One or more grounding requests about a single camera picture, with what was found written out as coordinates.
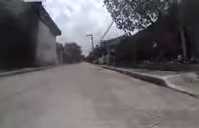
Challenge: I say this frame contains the row of dark buildings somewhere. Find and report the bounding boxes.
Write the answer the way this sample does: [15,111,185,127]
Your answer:
[85,18,199,72]

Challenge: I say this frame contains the large building with grey wall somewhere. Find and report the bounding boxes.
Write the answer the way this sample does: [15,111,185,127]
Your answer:
[0,0,63,70]

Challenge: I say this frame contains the large leafy tree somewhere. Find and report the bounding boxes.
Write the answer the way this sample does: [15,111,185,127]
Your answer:
[103,0,199,61]

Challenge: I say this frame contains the concrete pavement with kerb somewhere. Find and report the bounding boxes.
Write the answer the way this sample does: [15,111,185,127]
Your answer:
[100,64,199,103]

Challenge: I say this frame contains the grey concrete road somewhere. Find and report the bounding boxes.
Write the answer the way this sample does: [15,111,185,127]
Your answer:
[0,62,199,128]

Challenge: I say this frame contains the overhead wires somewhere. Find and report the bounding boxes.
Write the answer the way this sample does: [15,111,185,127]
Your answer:
[94,14,116,43]

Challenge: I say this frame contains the concrete kerb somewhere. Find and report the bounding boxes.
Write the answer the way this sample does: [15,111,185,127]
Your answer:
[0,64,56,81]

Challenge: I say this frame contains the dark trees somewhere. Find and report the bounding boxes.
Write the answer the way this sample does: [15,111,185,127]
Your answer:
[62,41,85,65]

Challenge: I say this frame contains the utility pole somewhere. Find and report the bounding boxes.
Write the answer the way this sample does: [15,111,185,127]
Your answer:
[84,33,96,53]

